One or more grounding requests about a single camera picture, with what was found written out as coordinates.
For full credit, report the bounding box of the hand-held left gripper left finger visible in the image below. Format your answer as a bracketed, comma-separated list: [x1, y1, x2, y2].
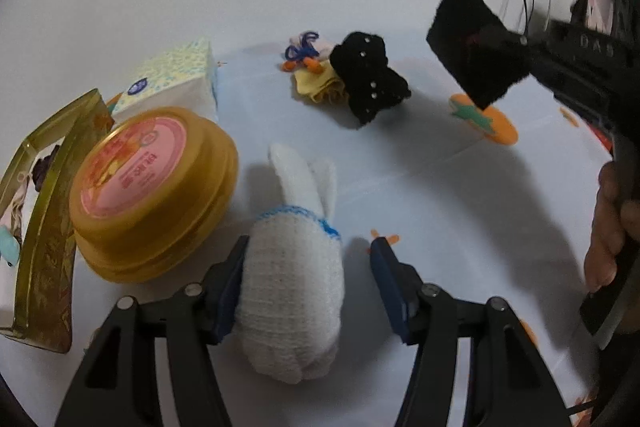
[54, 234, 251, 427]

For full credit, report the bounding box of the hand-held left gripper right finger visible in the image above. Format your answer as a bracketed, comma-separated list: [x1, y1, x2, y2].
[370, 239, 573, 427]

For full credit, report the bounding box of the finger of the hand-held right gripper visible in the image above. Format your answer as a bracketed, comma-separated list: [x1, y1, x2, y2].
[467, 24, 538, 58]

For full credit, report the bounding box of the black fuzzy cloth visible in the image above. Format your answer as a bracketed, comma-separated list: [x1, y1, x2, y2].
[426, 0, 532, 110]

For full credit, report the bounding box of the white knitted bunny sock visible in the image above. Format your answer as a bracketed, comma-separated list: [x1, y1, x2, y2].
[235, 143, 347, 385]

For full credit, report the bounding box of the black beaded scrunchie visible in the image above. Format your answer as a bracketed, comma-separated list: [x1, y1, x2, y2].
[330, 32, 412, 126]

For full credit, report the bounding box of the gold rectangular tin box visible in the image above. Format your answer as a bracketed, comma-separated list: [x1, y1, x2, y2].
[0, 88, 116, 354]

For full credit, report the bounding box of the yellow cloth scrunchie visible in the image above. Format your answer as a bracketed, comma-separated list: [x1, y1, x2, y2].
[292, 59, 349, 104]

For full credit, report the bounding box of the blue orange knotted cord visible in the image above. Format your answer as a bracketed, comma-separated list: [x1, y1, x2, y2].
[281, 31, 323, 72]

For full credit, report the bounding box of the dark purple scrunchie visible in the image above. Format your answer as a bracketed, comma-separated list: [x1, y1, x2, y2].
[32, 146, 62, 188]

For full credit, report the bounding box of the teal soft toy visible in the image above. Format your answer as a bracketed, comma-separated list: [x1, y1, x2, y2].
[0, 227, 21, 267]

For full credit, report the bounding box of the person's right hand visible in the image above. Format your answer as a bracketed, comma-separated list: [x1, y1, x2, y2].
[584, 161, 640, 293]

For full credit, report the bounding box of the white persimmon print tablecloth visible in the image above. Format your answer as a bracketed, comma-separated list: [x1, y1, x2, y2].
[0, 27, 640, 427]

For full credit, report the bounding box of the round gold tin pink label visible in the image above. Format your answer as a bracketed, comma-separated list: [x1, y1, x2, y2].
[67, 107, 240, 284]

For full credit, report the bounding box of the yellow dotted tissue pack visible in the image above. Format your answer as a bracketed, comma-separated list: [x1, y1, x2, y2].
[111, 37, 221, 124]

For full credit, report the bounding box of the black cable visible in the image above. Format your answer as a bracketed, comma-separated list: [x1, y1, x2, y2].
[517, 0, 553, 35]

